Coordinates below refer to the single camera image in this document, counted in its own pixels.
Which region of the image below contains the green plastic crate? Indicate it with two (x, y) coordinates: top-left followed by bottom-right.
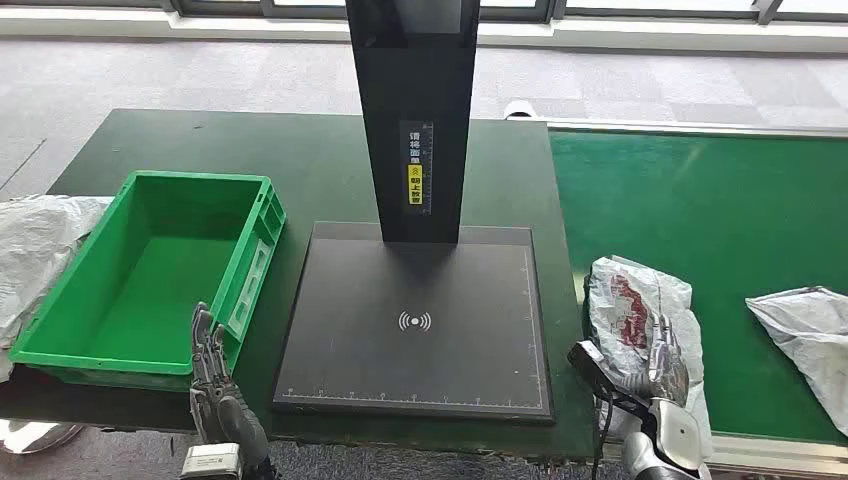
(7, 170), (287, 393)

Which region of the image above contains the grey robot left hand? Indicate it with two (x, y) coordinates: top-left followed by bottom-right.
(189, 301), (273, 466)

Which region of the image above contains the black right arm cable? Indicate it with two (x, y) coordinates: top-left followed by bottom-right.
(591, 390), (617, 480)

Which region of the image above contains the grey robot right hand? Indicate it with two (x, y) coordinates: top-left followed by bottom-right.
(619, 313), (692, 408)

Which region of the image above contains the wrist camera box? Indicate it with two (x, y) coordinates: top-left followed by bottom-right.
(177, 442), (244, 480)
(567, 339), (627, 409)

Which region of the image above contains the green conveyor belt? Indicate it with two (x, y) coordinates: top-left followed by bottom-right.
(503, 99), (848, 478)

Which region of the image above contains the black inbound scanner machine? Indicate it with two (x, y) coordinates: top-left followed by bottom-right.
(272, 0), (556, 424)

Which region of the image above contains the grey poly mailer parcel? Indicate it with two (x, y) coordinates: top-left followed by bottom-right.
(745, 286), (848, 439)
(582, 254), (715, 458)

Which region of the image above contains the round metal floor base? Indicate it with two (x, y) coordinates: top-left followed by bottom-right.
(0, 419), (85, 457)

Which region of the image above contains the white plastic bag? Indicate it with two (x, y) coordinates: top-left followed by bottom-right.
(0, 193), (114, 384)

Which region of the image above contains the dark window frame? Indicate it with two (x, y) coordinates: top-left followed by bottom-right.
(0, 0), (848, 26)

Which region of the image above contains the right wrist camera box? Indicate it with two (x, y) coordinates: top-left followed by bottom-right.
(567, 339), (627, 409)

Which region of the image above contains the dark green table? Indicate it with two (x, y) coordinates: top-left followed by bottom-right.
(0, 107), (598, 462)

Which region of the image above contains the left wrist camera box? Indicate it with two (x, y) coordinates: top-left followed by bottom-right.
(177, 442), (244, 480)

